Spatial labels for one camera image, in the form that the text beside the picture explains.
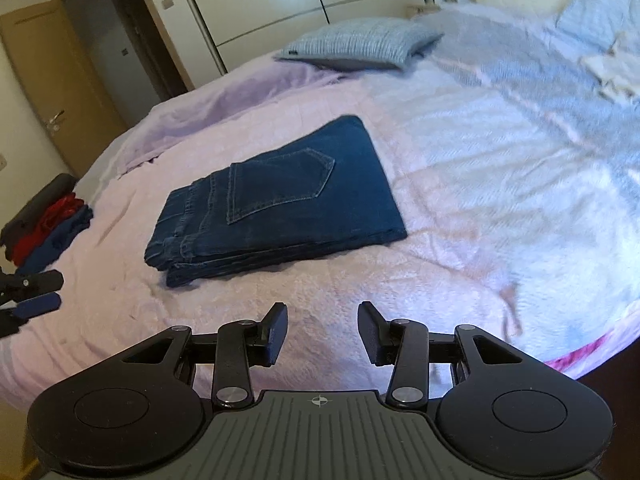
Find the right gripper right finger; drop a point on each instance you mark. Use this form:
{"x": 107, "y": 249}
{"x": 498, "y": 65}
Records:
{"x": 404, "y": 345}

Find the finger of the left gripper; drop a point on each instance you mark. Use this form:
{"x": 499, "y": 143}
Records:
{"x": 32, "y": 285}
{"x": 37, "y": 306}

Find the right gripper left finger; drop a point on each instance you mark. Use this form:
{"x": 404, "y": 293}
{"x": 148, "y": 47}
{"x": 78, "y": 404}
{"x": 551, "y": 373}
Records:
{"x": 241, "y": 345}

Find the dark blue denim jeans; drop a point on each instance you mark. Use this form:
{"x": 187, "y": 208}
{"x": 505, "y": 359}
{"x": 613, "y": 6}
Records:
{"x": 324, "y": 193}

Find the blue folded garment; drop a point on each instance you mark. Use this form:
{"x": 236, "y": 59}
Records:
{"x": 57, "y": 242}

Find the red folded garment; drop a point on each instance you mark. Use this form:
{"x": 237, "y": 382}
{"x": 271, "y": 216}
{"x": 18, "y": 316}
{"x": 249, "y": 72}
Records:
{"x": 52, "y": 216}

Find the dark grey folded garment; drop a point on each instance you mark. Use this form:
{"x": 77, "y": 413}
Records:
{"x": 26, "y": 219}

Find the wooden bedroom door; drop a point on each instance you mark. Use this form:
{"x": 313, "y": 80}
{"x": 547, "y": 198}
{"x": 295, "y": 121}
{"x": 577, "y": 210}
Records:
{"x": 61, "y": 83}

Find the lilac blanket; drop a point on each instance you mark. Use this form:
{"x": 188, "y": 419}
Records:
{"x": 254, "y": 83}

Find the pink grey bedspread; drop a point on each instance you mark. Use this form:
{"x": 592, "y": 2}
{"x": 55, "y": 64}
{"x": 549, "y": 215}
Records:
{"x": 518, "y": 186}

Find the grey checked cushion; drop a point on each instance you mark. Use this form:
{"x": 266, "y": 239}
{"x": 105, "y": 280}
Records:
{"x": 362, "y": 44}

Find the white garment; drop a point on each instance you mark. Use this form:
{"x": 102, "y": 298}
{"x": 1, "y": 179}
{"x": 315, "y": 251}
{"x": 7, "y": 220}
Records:
{"x": 618, "y": 70}

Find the striped pillow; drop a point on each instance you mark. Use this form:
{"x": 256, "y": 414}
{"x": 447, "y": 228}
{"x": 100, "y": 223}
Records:
{"x": 599, "y": 22}

